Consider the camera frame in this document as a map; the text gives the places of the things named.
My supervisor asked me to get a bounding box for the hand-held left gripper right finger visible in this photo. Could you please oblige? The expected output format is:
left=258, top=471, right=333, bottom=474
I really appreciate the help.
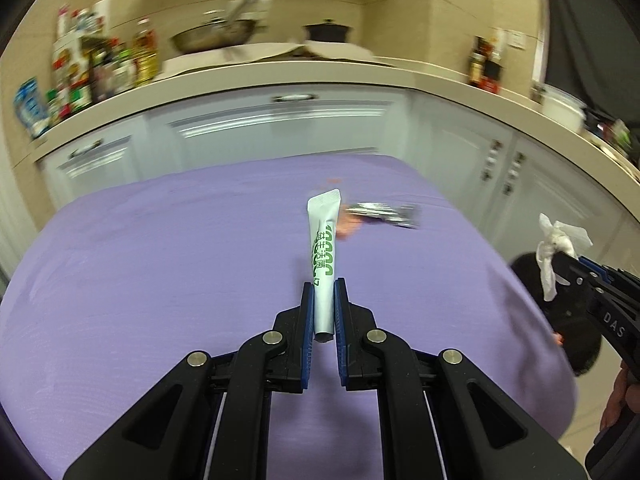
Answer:
left=334, top=277, right=586, bottom=480

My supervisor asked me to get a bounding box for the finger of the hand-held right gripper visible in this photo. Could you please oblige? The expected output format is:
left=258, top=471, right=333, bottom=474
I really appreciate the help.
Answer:
left=556, top=272, right=598, bottom=311
left=552, top=252, right=640, bottom=301

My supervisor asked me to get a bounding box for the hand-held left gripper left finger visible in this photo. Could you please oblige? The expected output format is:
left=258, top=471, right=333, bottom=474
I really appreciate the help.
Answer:
left=64, top=282, right=316, bottom=480

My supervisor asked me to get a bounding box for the black trash bin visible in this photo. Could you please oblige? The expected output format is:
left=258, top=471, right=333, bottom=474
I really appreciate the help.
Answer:
left=509, top=252, right=601, bottom=378

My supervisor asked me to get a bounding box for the white tissue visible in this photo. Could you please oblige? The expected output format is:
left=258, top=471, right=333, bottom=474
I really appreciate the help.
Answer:
left=536, top=212, right=593, bottom=303

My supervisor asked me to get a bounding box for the white sachet green print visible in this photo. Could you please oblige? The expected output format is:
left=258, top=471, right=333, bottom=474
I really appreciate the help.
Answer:
left=306, top=187, right=343, bottom=343

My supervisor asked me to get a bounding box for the person's right forearm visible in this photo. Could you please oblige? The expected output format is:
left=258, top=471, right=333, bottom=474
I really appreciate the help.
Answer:
left=587, top=360, right=640, bottom=480

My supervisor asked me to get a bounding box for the white cabinet door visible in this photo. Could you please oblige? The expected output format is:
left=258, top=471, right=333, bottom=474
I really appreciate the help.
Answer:
left=500, top=132, right=636, bottom=241
left=400, top=92, right=516, bottom=226

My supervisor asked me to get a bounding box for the orange wrapper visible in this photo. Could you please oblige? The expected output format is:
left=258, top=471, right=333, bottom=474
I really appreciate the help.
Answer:
left=336, top=215, right=366, bottom=238

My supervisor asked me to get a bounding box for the silver foil wrapper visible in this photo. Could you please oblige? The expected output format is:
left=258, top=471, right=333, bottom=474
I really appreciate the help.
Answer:
left=345, top=201, right=423, bottom=231

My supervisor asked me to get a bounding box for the white rice cooker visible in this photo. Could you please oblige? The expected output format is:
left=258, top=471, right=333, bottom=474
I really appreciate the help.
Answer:
left=540, top=85, right=588, bottom=133

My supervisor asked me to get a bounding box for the purple tablecloth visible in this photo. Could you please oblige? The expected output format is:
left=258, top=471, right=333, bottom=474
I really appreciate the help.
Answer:
left=0, top=152, right=578, bottom=480

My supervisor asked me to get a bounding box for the red snack packet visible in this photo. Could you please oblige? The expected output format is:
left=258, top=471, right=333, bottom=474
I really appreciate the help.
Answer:
left=484, top=57, right=503, bottom=93

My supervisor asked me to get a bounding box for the white cabinet drawer front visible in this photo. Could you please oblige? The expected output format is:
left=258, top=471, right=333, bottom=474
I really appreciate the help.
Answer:
left=145, top=87, right=411, bottom=158
left=35, top=130, right=151, bottom=211

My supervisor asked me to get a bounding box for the dark grey cloth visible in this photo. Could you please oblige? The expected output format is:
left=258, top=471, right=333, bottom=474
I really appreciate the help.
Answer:
left=542, top=0, right=640, bottom=126

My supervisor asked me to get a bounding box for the beige stone kitchen counter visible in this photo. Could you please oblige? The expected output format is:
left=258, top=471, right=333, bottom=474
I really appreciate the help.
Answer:
left=30, top=57, right=640, bottom=183

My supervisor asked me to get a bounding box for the black lidded pot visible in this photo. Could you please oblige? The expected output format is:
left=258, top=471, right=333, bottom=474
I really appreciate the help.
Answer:
left=302, top=18, right=353, bottom=43

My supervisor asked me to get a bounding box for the steel wok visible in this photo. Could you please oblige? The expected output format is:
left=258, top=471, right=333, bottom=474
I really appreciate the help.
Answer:
left=170, top=19, right=257, bottom=53

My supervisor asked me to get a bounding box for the metal cooking utensil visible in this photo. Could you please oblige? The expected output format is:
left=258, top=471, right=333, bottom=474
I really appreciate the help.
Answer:
left=220, top=0, right=263, bottom=26

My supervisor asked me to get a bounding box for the cluster of condiment bottles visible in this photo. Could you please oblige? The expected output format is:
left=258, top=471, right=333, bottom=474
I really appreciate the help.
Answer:
left=47, top=4, right=161, bottom=116

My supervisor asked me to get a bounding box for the blue white packet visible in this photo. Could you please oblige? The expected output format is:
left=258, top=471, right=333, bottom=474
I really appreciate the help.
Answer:
left=14, top=77, right=53, bottom=138

